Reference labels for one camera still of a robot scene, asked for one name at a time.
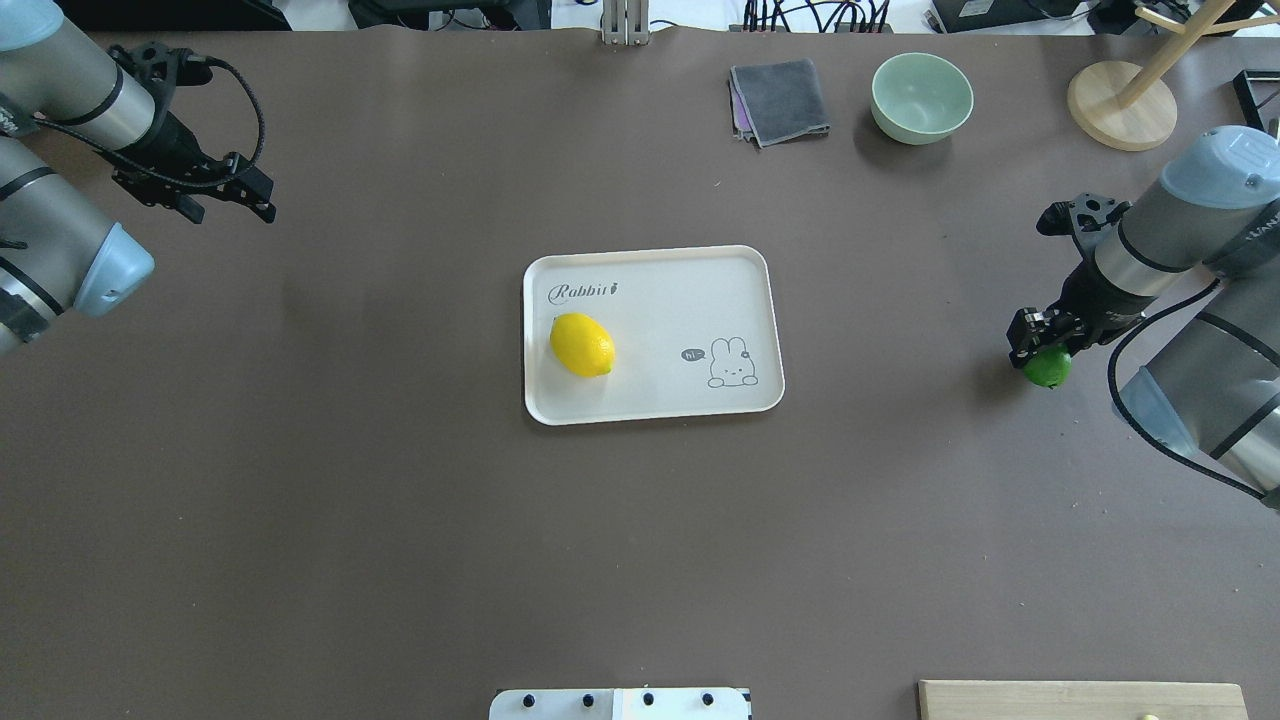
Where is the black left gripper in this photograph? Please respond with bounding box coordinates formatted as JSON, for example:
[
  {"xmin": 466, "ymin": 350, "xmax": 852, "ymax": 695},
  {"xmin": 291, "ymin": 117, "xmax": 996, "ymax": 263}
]
[{"xmin": 111, "ymin": 113, "xmax": 276, "ymax": 224}]

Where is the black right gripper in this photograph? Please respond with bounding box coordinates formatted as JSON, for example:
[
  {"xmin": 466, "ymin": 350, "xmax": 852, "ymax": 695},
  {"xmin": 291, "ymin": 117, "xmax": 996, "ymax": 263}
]
[{"xmin": 1007, "ymin": 264, "xmax": 1144, "ymax": 369}]

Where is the green lime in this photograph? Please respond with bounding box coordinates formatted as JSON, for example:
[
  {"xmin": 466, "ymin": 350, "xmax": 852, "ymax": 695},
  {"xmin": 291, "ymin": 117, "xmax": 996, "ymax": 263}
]
[{"xmin": 1021, "ymin": 346, "xmax": 1073, "ymax": 389}]

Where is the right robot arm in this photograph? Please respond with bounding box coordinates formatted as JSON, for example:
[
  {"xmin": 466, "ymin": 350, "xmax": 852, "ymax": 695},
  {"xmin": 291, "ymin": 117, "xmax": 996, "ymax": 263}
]
[{"xmin": 1006, "ymin": 126, "xmax": 1279, "ymax": 509}]

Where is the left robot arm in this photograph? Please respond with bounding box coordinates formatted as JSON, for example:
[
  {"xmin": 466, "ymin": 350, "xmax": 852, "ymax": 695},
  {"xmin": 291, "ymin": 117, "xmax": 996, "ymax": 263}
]
[{"xmin": 1, "ymin": 1, "xmax": 276, "ymax": 354}]

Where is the cream rabbit tray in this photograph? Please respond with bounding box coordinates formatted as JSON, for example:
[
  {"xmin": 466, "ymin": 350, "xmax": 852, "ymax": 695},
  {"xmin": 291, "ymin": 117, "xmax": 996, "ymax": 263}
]
[{"xmin": 522, "ymin": 245, "xmax": 785, "ymax": 427}]

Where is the wooden stand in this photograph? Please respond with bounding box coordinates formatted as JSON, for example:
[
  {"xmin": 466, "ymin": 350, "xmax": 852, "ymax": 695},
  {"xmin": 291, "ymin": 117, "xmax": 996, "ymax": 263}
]
[{"xmin": 1066, "ymin": 1, "xmax": 1279, "ymax": 152}]

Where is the light green bowl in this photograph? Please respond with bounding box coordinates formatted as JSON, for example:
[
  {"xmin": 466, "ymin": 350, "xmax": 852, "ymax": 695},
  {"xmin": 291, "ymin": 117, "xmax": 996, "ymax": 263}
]
[{"xmin": 870, "ymin": 53, "xmax": 975, "ymax": 146}]

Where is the grey folded cloth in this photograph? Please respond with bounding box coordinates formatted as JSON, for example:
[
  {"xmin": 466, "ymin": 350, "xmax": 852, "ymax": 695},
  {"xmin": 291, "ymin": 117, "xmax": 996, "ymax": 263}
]
[{"xmin": 728, "ymin": 58, "xmax": 831, "ymax": 149}]

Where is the yellow lemon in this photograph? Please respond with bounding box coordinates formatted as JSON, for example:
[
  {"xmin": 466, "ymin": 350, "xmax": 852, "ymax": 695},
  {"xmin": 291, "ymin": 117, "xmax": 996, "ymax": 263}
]
[{"xmin": 549, "ymin": 313, "xmax": 616, "ymax": 378}]

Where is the wooden board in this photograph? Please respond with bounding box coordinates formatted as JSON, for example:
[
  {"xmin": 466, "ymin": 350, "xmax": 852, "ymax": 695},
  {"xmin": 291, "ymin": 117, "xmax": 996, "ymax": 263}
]
[{"xmin": 916, "ymin": 679, "xmax": 1249, "ymax": 719}]

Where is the white mounting plate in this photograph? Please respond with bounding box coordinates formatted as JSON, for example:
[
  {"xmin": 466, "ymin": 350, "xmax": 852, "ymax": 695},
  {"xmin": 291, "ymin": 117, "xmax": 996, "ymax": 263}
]
[{"xmin": 488, "ymin": 685, "xmax": 753, "ymax": 719}]

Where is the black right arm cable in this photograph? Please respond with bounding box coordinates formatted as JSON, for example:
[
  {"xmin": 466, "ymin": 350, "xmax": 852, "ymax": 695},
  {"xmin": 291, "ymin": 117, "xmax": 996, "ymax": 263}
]
[{"xmin": 1107, "ymin": 278, "xmax": 1271, "ymax": 501}]

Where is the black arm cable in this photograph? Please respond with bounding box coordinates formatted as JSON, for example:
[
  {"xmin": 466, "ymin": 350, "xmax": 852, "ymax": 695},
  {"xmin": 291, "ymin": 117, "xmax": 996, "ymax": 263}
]
[
  {"xmin": 29, "ymin": 56, "xmax": 268, "ymax": 191},
  {"xmin": 1107, "ymin": 278, "xmax": 1271, "ymax": 501}
]

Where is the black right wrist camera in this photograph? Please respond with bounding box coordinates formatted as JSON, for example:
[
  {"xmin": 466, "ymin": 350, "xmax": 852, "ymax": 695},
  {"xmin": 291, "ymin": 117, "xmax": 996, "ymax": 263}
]
[{"xmin": 1036, "ymin": 193, "xmax": 1132, "ymax": 259}]

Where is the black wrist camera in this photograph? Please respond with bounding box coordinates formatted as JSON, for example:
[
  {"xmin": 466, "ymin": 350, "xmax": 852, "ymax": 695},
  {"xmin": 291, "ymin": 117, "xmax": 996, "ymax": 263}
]
[
  {"xmin": 108, "ymin": 41, "xmax": 212, "ymax": 102},
  {"xmin": 1036, "ymin": 193, "xmax": 1132, "ymax": 259}
]

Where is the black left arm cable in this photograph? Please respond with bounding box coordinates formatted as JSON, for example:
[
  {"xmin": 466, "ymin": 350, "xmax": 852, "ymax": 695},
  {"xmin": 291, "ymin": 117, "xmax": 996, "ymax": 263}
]
[{"xmin": 29, "ymin": 56, "xmax": 268, "ymax": 191}]

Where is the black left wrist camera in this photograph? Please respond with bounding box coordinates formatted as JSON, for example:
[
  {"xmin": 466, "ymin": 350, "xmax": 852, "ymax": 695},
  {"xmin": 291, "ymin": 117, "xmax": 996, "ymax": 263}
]
[{"xmin": 108, "ymin": 41, "xmax": 212, "ymax": 102}]

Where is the black frame object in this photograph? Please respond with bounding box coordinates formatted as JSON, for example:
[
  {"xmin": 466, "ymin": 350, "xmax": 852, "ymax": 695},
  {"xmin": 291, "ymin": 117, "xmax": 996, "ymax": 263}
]
[{"xmin": 1231, "ymin": 69, "xmax": 1279, "ymax": 138}]

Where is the aluminium frame post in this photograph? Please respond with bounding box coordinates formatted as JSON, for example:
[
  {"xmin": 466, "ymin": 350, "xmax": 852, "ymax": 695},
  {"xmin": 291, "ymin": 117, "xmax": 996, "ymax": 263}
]
[{"xmin": 600, "ymin": 0, "xmax": 650, "ymax": 46}]

